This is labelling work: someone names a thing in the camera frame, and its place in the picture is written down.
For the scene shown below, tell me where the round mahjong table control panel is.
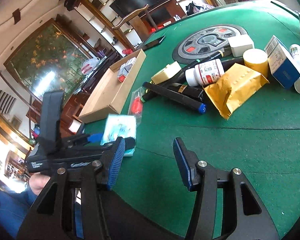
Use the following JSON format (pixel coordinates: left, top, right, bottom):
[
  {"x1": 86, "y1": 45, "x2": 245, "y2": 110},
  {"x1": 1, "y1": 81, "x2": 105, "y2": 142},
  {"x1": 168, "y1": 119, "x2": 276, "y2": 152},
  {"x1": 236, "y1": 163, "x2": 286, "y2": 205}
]
[{"x1": 172, "y1": 24, "x2": 247, "y2": 64}]

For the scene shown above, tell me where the silver red small box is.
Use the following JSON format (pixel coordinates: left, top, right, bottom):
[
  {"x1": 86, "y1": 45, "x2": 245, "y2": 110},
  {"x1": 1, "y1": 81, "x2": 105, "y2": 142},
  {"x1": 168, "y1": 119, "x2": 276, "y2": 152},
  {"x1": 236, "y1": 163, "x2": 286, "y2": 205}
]
[{"x1": 117, "y1": 64, "x2": 131, "y2": 82}]

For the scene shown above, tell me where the floral bag pile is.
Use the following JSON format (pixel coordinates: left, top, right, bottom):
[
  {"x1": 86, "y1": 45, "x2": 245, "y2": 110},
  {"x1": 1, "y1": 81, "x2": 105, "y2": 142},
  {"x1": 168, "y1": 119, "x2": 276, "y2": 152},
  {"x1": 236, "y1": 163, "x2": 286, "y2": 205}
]
[{"x1": 186, "y1": 2, "x2": 214, "y2": 16}]

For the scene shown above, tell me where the wooden chair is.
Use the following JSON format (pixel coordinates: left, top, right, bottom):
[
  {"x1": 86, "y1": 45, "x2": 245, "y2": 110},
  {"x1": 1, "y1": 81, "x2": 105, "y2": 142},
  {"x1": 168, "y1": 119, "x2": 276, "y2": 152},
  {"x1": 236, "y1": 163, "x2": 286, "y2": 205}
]
[{"x1": 112, "y1": 4, "x2": 159, "y2": 42}]

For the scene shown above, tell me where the clear case red tool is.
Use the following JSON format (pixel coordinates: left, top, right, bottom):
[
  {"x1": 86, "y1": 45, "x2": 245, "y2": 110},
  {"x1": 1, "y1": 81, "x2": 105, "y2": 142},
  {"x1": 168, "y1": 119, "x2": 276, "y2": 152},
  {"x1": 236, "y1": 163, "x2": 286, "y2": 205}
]
[{"x1": 128, "y1": 87, "x2": 145, "y2": 126}]

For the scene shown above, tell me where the framed flower painting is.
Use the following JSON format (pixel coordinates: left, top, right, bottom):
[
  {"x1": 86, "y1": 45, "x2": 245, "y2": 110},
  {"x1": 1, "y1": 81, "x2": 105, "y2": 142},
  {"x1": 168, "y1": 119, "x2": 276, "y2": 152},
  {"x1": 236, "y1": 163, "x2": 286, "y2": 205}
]
[{"x1": 4, "y1": 19, "x2": 91, "y2": 101}]

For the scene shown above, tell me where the white pill bottle red label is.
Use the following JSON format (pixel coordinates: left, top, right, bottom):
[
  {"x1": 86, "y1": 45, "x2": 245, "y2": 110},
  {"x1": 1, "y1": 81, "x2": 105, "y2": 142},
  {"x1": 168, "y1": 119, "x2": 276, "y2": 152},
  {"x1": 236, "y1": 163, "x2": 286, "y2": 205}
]
[{"x1": 185, "y1": 59, "x2": 224, "y2": 87}]

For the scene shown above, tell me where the yellow padded envelope packet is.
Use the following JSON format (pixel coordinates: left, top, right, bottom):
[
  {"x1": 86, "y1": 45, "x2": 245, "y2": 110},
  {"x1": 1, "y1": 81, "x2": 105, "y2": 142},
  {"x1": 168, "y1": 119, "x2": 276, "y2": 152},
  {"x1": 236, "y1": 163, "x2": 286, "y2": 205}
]
[{"x1": 204, "y1": 63, "x2": 269, "y2": 120}]

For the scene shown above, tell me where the silver grey small box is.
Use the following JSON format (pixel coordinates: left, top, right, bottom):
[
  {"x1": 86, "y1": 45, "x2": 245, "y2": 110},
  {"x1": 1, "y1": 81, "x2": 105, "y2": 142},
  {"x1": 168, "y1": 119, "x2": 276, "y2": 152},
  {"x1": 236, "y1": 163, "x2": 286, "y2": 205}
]
[{"x1": 124, "y1": 57, "x2": 136, "y2": 72}]

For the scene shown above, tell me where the black smartphone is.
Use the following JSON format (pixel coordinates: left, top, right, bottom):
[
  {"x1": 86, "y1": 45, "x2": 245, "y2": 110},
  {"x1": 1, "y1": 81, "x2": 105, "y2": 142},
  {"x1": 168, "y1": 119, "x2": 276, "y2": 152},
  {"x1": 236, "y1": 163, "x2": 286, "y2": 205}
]
[{"x1": 141, "y1": 35, "x2": 166, "y2": 51}]

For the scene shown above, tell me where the black marker blue cap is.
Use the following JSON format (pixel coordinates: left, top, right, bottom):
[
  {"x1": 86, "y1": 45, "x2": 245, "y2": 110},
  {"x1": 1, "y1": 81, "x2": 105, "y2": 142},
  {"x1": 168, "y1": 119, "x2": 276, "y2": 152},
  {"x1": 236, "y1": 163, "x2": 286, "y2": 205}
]
[{"x1": 142, "y1": 82, "x2": 206, "y2": 114}]

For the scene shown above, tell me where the light blue tissue pack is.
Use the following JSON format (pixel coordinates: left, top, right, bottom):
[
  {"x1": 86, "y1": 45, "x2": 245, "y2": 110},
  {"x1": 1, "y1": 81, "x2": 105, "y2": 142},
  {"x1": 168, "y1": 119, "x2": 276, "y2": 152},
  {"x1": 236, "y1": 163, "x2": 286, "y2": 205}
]
[{"x1": 101, "y1": 114, "x2": 136, "y2": 145}]

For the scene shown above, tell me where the blue sleeve forearm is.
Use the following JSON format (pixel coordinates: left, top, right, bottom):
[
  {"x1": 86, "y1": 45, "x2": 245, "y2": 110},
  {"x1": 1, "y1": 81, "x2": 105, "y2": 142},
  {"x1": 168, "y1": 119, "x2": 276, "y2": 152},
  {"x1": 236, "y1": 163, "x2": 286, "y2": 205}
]
[{"x1": 0, "y1": 189, "x2": 37, "y2": 239}]

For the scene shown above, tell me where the blue white medicine box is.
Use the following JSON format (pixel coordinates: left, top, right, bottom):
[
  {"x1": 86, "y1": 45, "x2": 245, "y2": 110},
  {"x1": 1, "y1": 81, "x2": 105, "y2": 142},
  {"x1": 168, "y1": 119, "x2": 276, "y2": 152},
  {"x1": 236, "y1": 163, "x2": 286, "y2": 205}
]
[{"x1": 264, "y1": 35, "x2": 300, "y2": 89}]

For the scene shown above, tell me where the yellow jar white lid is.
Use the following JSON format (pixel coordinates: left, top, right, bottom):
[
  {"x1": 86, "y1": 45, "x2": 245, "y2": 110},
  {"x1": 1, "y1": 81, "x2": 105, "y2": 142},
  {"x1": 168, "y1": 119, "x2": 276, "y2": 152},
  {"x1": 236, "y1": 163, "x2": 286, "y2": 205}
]
[{"x1": 243, "y1": 48, "x2": 269, "y2": 77}]

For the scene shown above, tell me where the white plastic bag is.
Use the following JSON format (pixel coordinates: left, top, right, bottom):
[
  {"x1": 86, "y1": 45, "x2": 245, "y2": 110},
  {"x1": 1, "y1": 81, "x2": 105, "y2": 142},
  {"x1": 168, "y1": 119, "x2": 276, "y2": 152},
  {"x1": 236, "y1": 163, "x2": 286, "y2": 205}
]
[{"x1": 81, "y1": 57, "x2": 100, "y2": 75}]

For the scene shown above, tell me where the white power adapter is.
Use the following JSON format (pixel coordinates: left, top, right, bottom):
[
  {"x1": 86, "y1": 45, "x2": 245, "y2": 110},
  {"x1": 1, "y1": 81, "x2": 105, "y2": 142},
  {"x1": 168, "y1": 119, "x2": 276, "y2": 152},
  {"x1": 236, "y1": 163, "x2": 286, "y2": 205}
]
[{"x1": 228, "y1": 34, "x2": 255, "y2": 57}]

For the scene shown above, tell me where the person's left hand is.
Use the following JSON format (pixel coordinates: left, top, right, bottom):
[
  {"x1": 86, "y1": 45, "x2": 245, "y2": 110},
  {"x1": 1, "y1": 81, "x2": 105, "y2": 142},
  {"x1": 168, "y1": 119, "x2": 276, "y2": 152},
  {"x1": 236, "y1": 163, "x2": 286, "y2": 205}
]
[{"x1": 29, "y1": 173, "x2": 50, "y2": 196}]

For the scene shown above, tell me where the shallow cardboard box tray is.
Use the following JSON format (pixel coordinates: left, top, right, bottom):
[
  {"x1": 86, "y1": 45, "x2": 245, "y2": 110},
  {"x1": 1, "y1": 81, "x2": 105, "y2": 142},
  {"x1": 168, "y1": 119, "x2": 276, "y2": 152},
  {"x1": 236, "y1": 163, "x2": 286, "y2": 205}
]
[{"x1": 79, "y1": 49, "x2": 146, "y2": 124}]

